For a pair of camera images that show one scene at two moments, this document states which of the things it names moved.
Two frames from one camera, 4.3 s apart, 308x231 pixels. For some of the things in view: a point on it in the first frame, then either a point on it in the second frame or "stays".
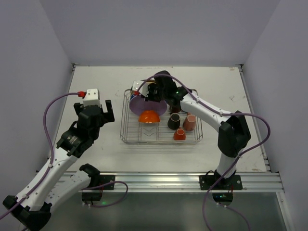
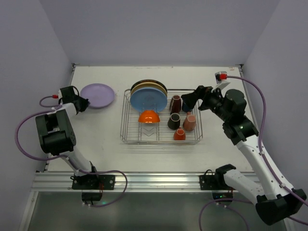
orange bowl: (149, 116) stays
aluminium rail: (254, 182) stays
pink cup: (189, 122) stays
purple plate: (138, 104) → (99, 95)
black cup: (174, 121) stays
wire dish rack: (142, 121) stays
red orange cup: (179, 134) stays
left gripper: (106, 115) → (78, 103)
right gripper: (151, 91) → (202, 96)
